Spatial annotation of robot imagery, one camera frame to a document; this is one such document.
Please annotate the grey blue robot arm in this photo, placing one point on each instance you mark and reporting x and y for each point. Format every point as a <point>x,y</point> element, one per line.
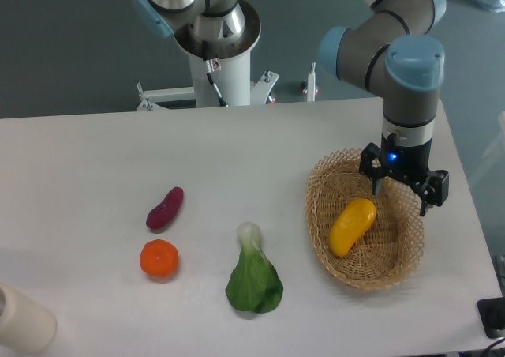
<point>391,55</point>

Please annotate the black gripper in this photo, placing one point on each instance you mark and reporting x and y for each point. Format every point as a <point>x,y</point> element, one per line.
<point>405,164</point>

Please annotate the yellow mango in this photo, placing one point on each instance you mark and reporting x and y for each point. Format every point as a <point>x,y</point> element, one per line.
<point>356,218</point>

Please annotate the black device at edge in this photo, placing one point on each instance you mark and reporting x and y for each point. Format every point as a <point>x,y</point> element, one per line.
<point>491,312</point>

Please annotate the woven wicker basket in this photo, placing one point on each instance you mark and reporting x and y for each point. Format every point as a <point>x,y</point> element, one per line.
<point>390,250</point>

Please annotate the white frame foot with bolt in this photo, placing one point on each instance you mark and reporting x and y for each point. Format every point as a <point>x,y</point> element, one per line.
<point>308,87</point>

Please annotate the green bok choy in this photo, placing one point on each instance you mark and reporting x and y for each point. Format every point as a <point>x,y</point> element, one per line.
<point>254,284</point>

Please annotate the purple sweet potato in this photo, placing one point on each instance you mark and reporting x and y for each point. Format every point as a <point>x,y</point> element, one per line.
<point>162,214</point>

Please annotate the orange tangerine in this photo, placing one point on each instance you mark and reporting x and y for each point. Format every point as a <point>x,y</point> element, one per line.
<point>159,258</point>

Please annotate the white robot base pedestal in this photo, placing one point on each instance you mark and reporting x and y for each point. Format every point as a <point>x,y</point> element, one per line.
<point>219,54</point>

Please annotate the cream cylindrical bottle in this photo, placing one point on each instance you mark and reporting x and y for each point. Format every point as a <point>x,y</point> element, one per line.
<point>26,326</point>

